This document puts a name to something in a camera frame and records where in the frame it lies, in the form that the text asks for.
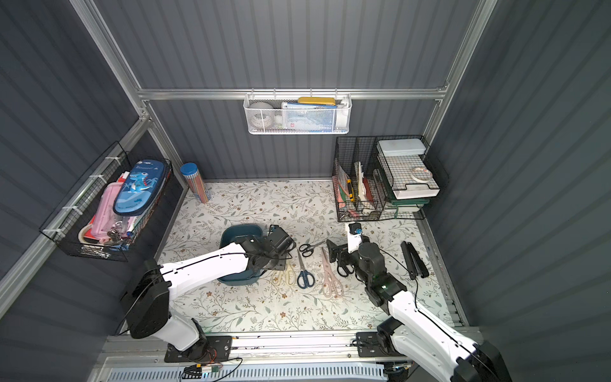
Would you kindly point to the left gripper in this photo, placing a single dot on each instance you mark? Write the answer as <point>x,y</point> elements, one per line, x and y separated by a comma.
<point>280,240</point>

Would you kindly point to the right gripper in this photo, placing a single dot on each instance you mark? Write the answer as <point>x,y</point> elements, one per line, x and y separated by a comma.
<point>341,258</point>

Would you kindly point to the cream kitchen scissors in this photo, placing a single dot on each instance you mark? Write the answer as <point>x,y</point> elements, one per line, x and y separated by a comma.
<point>285,277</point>

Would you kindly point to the small black scissors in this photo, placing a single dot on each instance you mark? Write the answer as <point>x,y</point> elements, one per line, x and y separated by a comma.
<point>307,249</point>

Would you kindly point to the pink kitchen scissors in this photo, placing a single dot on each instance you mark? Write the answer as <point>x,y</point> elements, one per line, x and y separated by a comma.
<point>332,287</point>

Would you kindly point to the blue handled scissors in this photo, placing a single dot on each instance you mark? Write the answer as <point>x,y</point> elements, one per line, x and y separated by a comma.
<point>305,279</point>

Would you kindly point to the black handled scissors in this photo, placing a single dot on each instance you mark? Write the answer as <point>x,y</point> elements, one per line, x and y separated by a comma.
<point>345,270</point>

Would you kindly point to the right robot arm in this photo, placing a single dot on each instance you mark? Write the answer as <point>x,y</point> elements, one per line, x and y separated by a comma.
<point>412,330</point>

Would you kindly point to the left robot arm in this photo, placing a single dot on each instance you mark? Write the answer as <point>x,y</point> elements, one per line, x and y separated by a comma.
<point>147,298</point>

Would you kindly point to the black stapler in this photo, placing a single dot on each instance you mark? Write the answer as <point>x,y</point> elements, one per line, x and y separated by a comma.
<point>414,263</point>

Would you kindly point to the tape roll on tray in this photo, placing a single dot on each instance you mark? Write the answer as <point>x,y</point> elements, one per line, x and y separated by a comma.
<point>421,174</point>

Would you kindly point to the coloured pencil tube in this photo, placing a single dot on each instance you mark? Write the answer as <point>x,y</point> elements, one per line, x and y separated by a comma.
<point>191,174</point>

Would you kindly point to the white tape roll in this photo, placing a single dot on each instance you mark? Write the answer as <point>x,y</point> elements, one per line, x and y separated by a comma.
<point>260,116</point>

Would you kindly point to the blue white packet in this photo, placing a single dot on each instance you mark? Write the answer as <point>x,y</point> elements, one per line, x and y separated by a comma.
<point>304,117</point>

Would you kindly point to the blue dinosaur pencil case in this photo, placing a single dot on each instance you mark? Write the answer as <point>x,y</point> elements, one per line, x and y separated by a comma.
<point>141,188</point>

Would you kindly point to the pink pencil case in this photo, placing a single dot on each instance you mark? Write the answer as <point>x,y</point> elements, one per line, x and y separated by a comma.
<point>107,225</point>

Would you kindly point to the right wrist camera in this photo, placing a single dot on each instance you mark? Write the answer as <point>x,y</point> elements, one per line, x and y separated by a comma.
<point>354,236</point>

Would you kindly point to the black wire desk organizer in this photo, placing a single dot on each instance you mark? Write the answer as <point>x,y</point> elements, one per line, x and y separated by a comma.
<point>361,190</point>

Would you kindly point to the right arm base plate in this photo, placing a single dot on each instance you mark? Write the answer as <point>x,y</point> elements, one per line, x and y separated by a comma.
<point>374,344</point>

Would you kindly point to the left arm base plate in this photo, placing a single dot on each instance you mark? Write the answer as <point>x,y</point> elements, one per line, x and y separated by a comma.
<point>210,350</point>

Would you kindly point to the white wire wall basket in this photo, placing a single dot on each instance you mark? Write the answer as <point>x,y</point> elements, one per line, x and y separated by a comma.
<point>344,110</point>

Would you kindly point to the black wire side basket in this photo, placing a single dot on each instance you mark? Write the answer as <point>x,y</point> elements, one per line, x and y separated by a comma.
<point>69,228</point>

